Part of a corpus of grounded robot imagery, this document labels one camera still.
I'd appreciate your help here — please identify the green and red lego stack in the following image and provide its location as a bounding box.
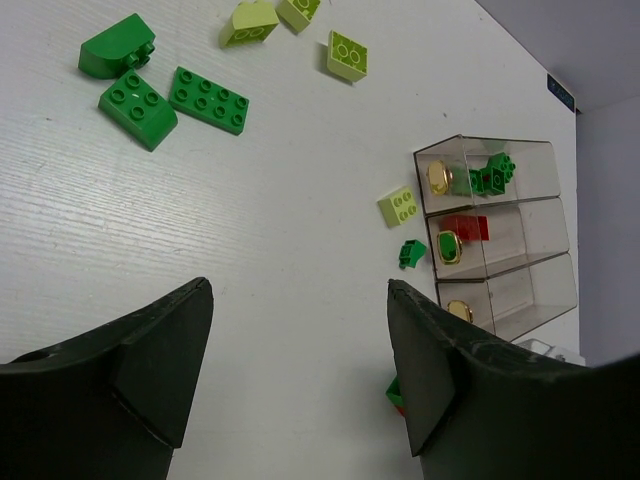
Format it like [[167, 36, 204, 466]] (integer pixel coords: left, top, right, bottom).
[[385, 377, 405, 416]]

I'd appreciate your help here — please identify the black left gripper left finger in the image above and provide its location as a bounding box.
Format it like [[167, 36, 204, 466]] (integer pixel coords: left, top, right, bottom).
[[1, 277, 214, 479]]

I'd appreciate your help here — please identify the lime square lego brick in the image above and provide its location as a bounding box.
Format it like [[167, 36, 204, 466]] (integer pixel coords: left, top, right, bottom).
[[276, 0, 321, 33]]

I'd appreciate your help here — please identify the small dark green lego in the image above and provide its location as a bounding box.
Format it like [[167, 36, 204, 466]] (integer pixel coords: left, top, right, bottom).
[[398, 239, 428, 269]]

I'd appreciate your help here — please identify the green sloped lego brick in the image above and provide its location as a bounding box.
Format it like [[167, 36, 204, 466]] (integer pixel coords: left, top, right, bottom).
[[98, 69, 178, 151]]

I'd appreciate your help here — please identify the green flat 2x4 lego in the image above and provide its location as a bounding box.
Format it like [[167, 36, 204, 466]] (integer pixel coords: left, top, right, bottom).
[[168, 66, 249, 135]]

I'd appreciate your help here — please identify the small red lego brick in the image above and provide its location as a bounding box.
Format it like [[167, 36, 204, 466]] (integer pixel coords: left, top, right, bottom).
[[440, 214, 490, 242]]

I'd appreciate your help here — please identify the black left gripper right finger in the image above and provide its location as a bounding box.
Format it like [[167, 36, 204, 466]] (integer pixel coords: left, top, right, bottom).
[[387, 280, 639, 479]]

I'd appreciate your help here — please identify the lime rectangular lego brick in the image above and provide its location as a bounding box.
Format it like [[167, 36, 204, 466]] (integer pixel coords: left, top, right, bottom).
[[319, 30, 369, 84]]

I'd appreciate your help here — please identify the lime curved lego brick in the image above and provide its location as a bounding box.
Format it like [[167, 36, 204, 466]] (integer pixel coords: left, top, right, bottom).
[[218, 1, 279, 48]]

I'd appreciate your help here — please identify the green 2x2 lego brick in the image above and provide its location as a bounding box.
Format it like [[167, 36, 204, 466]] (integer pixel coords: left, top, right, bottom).
[[482, 152, 516, 195]]

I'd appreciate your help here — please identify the green curved lego brick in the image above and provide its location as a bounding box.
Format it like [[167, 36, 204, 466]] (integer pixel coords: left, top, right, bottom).
[[78, 13, 156, 79]]

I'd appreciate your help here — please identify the clear three-compartment container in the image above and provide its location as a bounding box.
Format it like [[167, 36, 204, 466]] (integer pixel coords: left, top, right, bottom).
[[413, 135, 577, 341]]

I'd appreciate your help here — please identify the lime 2x2 lego brick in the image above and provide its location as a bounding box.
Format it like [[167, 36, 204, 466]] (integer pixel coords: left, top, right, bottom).
[[377, 186, 418, 228]]

